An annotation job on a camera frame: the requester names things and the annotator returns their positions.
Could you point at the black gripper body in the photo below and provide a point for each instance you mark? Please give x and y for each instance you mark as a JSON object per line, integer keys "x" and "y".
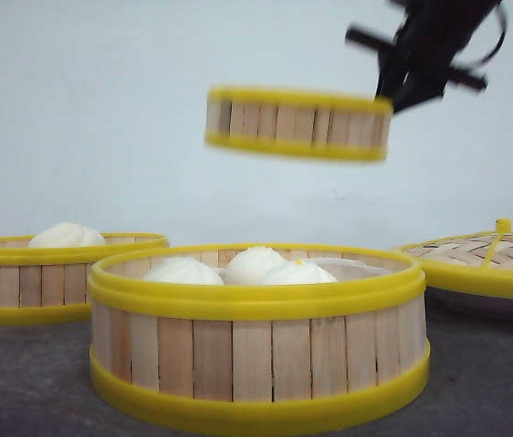
{"x": 434, "y": 32}

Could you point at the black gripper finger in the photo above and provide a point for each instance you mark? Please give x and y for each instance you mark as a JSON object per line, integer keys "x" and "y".
{"x": 393, "y": 70}
{"x": 417, "y": 88}

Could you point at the bamboo steamer basket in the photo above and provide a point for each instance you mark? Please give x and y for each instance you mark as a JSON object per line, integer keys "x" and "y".
{"x": 304, "y": 124}
{"x": 48, "y": 286}
{"x": 249, "y": 360}

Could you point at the woven bamboo steamer lid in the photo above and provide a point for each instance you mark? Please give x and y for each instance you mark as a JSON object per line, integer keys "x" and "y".
{"x": 478, "y": 264}

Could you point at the white plate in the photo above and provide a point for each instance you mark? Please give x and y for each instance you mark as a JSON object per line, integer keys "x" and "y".
{"x": 485, "y": 306}

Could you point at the white bun front right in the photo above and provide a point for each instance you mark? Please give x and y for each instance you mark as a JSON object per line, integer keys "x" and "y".
{"x": 295, "y": 273}

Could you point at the white bun in left basket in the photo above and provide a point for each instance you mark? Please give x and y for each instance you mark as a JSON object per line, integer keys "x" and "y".
{"x": 67, "y": 235}

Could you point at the white bun front left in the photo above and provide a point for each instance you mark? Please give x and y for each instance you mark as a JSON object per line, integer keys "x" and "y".
{"x": 184, "y": 270}

